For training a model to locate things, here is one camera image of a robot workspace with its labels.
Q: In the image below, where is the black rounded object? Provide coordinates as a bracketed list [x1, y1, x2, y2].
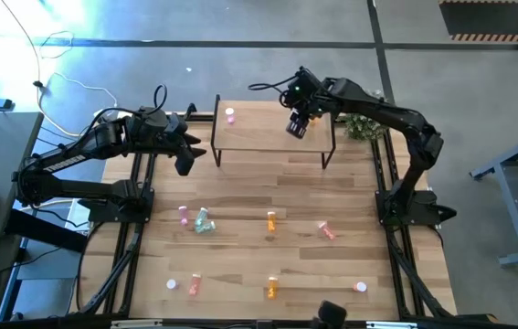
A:
[311, 300, 349, 329]

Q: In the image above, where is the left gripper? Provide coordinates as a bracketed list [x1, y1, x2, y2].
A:
[160, 113, 208, 178]

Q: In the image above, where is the white box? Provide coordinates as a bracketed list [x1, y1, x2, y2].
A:
[64, 195, 93, 234]

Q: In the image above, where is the blue-grey metal desk frame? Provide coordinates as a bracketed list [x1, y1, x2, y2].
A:
[468, 127, 518, 267]

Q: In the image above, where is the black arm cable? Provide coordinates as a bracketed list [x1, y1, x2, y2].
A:
[89, 83, 168, 133]
[248, 75, 299, 92]

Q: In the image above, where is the white floor cable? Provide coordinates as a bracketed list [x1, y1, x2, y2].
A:
[38, 30, 121, 111]

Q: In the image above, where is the potted green plant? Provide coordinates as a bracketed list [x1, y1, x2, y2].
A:
[338, 111, 387, 143]

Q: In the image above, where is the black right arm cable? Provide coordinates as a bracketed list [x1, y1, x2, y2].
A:
[248, 75, 299, 92]

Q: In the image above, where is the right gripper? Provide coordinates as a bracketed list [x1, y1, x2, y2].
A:
[280, 67, 328, 141]

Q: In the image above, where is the yellow floor cable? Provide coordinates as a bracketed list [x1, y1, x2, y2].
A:
[0, 0, 81, 138]

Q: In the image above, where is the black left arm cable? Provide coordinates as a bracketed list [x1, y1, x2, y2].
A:
[89, 83, 168, 133]

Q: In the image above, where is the silver metal bracket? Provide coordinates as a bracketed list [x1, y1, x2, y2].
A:
[366, 321, 418, 329]
[111, 319, 164, 329]

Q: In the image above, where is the black mat striped edge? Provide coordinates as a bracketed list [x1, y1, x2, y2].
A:
[439, 0, 518, 43]

